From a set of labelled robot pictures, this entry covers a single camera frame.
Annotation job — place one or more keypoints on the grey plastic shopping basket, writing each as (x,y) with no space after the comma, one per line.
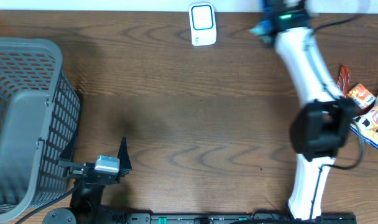
(39,114)

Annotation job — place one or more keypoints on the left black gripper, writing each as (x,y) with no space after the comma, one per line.
(124,157)

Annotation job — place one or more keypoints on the yellow snack bag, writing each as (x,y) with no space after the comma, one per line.
(366,126)

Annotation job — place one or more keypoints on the white barcode scanner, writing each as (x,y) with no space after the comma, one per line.
(202,24)

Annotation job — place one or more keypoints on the orange tissue pack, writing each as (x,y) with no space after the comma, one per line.
(361,96)

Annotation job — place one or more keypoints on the light blue tissue packet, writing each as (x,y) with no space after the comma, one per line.
(263,28)

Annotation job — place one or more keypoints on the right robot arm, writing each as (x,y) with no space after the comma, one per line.
(322,125)

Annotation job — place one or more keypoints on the red chocolate bar wrapper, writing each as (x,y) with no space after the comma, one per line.
(343,79)

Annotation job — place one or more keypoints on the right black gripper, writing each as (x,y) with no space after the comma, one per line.
(270,42)

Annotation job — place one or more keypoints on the black mounting rail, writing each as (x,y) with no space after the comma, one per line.
(259,216)

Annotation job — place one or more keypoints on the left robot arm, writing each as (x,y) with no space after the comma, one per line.
(85,205)

